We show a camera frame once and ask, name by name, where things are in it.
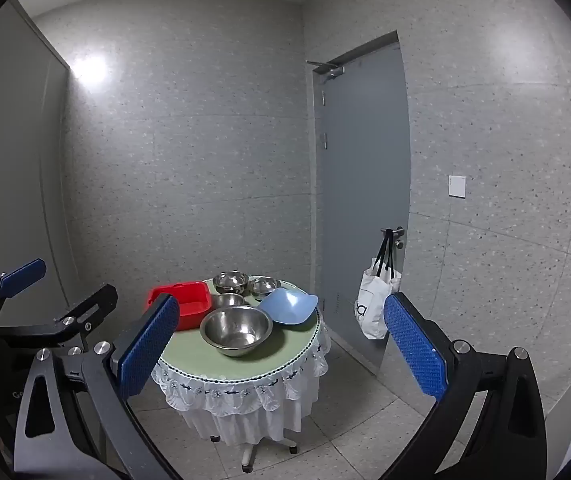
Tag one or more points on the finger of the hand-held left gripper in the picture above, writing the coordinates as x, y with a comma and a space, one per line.
22, 276
90, 307

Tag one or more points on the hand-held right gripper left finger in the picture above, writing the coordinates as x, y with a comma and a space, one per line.
143, 350

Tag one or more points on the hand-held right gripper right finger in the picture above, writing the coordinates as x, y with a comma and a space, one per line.
413, 345

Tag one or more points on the red plastic basin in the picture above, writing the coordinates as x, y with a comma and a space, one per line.
193, 305

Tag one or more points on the large steel bowl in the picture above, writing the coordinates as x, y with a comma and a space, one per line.
235, 327

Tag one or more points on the small steel bowl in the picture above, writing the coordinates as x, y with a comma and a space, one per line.
228, 301
264, 285

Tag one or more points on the medium steel bowl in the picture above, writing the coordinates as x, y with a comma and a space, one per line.
230, 281

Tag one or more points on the light blue plastic bowl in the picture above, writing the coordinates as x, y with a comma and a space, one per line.
288, 306

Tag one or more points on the white tote bag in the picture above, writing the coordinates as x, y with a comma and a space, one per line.
373, 305

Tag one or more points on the green lace-trimmed tablecloth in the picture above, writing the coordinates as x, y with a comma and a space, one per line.
265, 365

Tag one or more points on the grey door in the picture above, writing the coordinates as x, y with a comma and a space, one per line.
360, 185

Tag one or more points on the metal door closer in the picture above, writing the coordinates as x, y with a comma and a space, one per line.
328, 67

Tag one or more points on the white table pedestal base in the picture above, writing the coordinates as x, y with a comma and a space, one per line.
255, 450

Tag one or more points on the white wall switch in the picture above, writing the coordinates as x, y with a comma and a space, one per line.
457, 186

